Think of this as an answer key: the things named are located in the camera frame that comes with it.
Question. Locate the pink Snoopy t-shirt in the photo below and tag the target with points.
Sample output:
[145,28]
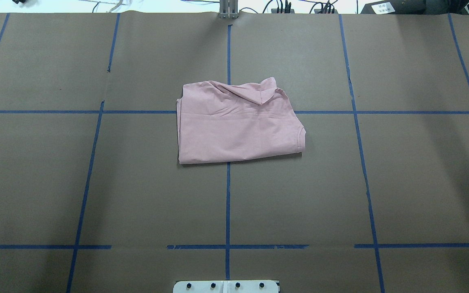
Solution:
[217,122]

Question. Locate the aluminium frame post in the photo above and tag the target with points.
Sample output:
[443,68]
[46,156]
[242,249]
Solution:
[228,9]

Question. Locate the black label printer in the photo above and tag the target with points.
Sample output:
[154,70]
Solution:
[403,7]

